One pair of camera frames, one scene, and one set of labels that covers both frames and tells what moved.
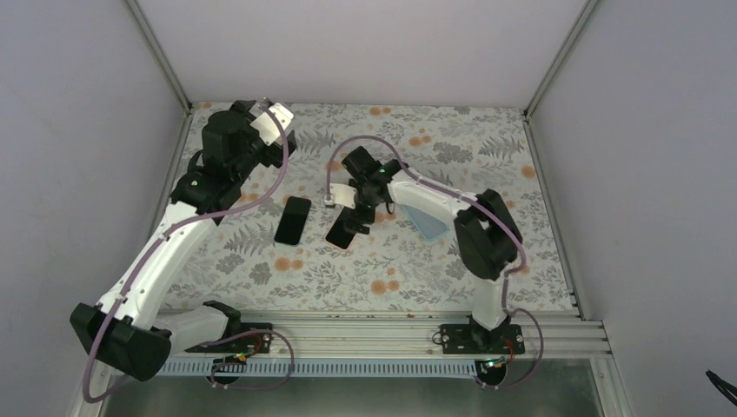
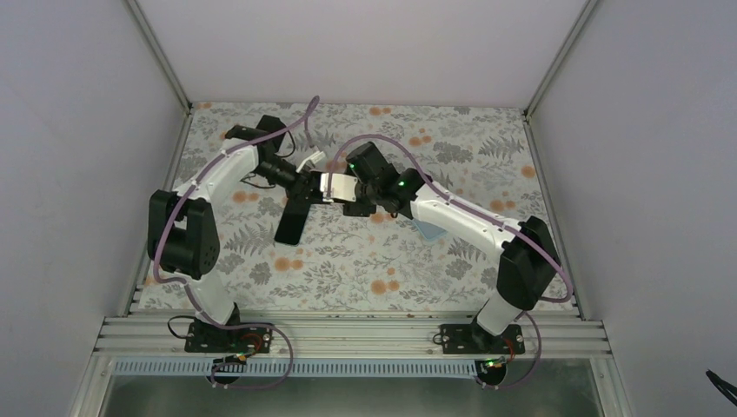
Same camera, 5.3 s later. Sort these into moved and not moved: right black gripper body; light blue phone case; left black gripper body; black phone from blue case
Moved: left black gripper body
Not moved: light blue phone case; right black gripper body; black phone from blue case
